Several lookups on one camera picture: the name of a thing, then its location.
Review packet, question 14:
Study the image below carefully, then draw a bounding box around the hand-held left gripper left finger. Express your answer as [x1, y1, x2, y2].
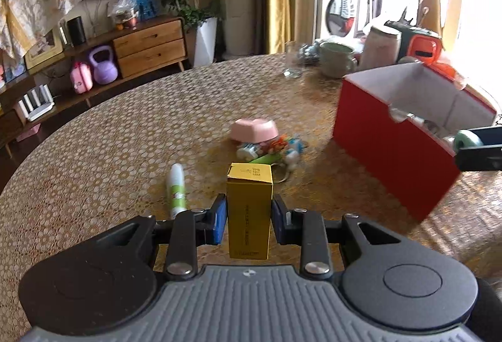
[97, 193, 229, 277]

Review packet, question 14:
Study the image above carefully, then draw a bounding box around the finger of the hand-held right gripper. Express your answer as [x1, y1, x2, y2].
[468, 125, 502, 148]
[454, 145, 502, 172]

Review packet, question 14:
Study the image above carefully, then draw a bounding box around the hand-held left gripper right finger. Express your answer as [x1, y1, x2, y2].
[272, 193, 403, 277]

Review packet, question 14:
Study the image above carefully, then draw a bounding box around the yellow carton box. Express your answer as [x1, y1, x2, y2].
[226, 162, 274, 260]

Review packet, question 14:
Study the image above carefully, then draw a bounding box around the white green printed tube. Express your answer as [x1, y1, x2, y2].
[166, 163, 187, 219]

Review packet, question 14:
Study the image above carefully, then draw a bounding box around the green lip balm tube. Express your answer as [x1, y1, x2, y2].
[248, 153, 284, 167]

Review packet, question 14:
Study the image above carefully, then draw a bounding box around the blue white toy keychain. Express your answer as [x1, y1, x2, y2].
[270, 136, 306, 184]

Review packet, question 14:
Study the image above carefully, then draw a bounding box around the small white printed tube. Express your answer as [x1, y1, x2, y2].
[236, 143, 264, 161]

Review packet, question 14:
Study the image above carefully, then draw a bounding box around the pink bowl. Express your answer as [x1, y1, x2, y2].
[228, 118, 279, 144]

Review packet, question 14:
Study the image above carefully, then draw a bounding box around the red cardboard box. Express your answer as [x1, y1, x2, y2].
[333, 62, 498, 223]

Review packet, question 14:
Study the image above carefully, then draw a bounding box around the orange black tool holder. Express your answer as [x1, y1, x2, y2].
[386, 21, 444, 66]

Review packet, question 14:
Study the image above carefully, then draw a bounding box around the clear drinking glass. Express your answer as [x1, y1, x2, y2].
[283, 41, 310, 79]

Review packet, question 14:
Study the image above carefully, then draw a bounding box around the white green mug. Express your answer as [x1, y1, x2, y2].
[318, 41, 358, 79]

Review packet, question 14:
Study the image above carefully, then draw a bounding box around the crumpled silver wrapper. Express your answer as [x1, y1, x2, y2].
[300, 44, 321, 65]

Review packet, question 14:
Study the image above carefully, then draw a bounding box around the potted green plant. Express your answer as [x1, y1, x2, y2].
[143, 0, 227, 68]

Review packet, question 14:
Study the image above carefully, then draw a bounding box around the wooden cabinet with drawers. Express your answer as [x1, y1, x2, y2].
[0, 15, 189, 154]

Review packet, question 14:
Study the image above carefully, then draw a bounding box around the purple kettlebell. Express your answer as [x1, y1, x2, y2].
[88, 46, 119, 86]

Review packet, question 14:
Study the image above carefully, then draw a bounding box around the white washing machine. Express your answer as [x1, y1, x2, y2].
[317, 0, 360, 41]

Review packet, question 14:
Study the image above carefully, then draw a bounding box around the white router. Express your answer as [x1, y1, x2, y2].
[13, 85, 56, 122]

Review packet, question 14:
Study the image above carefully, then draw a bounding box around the plastic bag with fruit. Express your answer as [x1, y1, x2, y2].
[107, 0, 140, 31]

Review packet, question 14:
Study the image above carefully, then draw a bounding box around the vase with twigs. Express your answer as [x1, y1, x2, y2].
[84, 0, 111, 37]

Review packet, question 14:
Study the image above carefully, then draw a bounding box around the black speaker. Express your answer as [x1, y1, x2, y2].
[66, 16, 88, 47]

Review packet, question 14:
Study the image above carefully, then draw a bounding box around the yellow picture frame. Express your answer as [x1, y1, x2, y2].
[24, 28, 66, 70]

